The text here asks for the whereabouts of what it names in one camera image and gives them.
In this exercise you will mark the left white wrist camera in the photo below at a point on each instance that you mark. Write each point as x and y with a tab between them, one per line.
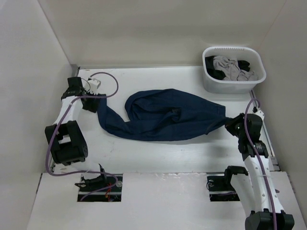
93	85

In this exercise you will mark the white plastic laundry basket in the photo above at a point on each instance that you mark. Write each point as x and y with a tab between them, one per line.
240	53

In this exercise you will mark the grey crumpled garment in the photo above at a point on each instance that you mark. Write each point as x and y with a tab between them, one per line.
233	69

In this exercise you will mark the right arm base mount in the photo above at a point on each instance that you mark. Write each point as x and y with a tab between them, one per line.
219	189

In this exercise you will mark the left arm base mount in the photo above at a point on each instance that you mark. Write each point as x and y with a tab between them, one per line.
100	189

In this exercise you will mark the black crumpled garment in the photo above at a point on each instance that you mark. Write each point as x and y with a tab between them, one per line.
216	74

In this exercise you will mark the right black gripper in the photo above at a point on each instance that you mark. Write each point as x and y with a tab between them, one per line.
230	124

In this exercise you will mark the dark blue denim trousers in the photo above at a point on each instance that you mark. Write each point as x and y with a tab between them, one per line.
163	115

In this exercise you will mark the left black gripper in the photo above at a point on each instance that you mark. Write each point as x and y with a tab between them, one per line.
92	106

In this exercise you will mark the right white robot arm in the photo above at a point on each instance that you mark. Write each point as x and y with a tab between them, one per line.
253	182

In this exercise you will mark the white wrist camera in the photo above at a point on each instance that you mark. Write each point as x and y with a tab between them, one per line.
93	85
257	110

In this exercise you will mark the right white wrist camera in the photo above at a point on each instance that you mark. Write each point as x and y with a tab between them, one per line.
257	110

